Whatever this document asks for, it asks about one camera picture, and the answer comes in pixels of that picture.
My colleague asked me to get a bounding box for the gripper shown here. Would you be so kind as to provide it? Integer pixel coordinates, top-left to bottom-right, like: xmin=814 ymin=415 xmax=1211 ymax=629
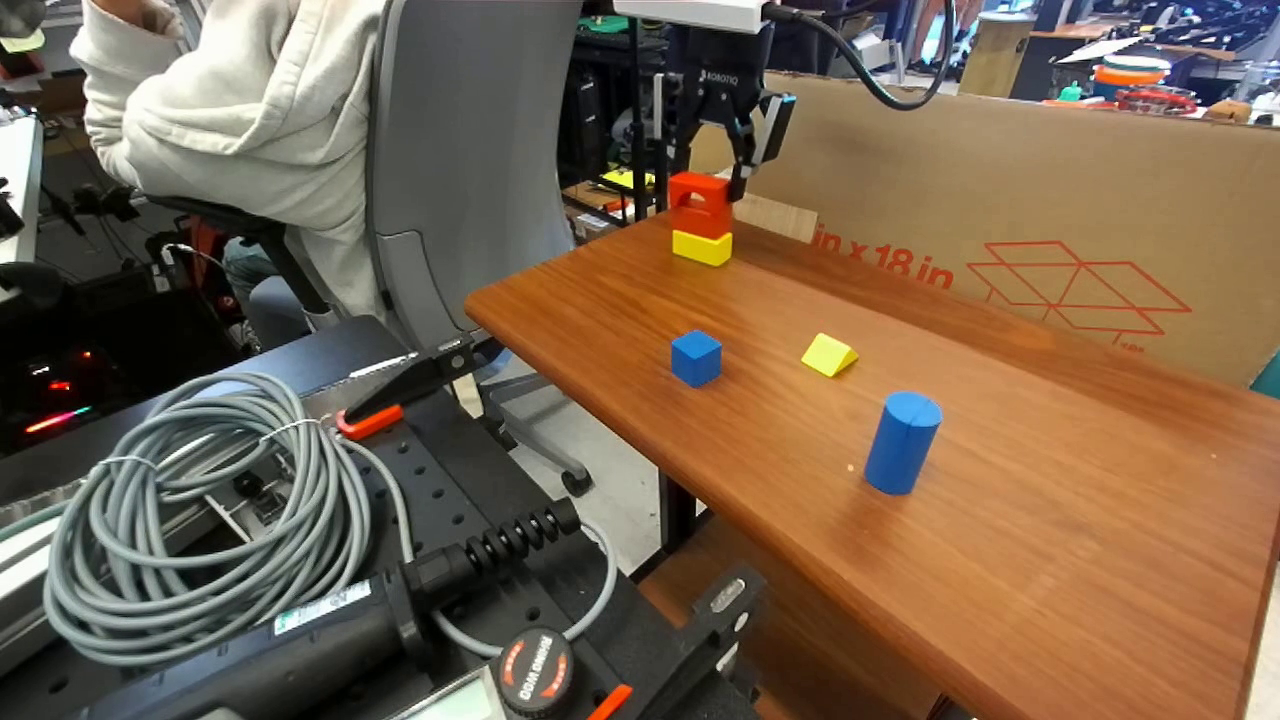
xmin=664 ymin=24 xmax=799 ymax=203

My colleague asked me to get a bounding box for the orange arch block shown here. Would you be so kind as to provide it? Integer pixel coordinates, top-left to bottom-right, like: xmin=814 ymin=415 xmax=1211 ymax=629
xmin=678 ymin=204 xmax=735 ymax=242

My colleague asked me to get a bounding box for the yellow rectangular block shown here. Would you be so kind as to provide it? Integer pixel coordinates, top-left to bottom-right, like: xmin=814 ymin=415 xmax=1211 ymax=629
xmin=671 ymin=228 xmax=735 ymax=269

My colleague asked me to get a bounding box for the blue cube block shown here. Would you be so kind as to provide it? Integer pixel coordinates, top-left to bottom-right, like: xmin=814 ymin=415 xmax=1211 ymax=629
xmin=669 ymin=329 xmax=724 ymax=389

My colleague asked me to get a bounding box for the yellow wedge block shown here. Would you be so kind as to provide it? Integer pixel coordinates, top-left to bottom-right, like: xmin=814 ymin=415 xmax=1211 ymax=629
xmin=800 ymin=332 xmax=860 ymax=379

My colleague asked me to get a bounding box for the blue cylinder block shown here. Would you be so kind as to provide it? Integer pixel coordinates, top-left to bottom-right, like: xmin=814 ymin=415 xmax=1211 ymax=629
xmin=863 ymin=390 xmax=944 ymax=497

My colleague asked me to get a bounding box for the black shelf with clutter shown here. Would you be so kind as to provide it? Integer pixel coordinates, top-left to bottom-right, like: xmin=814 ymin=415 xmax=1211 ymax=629
xmin=556 ymin=0 xmax=693 ymax=223

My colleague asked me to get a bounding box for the grey office chair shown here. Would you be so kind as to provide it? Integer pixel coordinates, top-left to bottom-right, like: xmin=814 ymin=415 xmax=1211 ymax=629
xmin=138 ymin=0 xmax=603 ymax=498

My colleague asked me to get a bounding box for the wooden bin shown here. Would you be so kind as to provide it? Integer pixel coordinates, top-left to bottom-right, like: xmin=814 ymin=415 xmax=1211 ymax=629
xmin=958 ymin=11 xmax=1037 ymax=99

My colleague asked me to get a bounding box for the large cardboard box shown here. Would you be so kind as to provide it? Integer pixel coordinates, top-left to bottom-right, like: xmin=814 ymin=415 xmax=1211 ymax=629
xmin=688 ymin=70 xmax=1280 ymax=389

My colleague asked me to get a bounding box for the black clamp with orange tip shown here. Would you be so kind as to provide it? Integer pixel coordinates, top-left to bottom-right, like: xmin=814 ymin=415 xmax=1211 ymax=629
xmin=334 ymin=335 xmax=478 ymax=442

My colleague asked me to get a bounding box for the orange and white container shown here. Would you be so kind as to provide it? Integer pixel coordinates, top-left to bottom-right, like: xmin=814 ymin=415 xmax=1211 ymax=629
xmin=1090 ymin=54 xmax=1173 ymax=103

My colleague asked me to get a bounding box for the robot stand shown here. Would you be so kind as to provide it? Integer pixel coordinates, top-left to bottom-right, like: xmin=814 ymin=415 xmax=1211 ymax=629
xmin=0 ymin=315 xmax=773 ymax=720

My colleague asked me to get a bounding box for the person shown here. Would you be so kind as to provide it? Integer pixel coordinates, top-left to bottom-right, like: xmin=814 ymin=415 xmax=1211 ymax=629
xmin=68 ymin=0 xmax=401 ymax=351

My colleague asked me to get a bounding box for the black clamp with round knob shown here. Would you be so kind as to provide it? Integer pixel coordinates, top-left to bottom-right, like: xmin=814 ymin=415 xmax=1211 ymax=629
xmin=494 ymin=565 xmax=769 ymax=720

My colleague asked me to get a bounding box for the computer with glowing lights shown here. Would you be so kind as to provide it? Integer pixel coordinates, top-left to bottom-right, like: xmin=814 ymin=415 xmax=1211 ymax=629
xmin=0 ymin=265 xmax=246 ymax=456

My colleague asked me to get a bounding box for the white desk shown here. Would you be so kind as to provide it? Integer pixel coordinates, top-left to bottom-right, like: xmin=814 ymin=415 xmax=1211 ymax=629
xmin=0 ymin=112 xmax=47 ymax=269

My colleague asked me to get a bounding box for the black cable connector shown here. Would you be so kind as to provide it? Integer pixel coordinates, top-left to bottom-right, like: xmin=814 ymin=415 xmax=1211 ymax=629
xmin=85 ymin=497 xmax=584 ymax=720

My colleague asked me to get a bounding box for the coil of grey cable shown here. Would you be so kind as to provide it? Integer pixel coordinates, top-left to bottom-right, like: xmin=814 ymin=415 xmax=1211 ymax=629
xmin=40 ymin=371 xmax=621 ymax=669

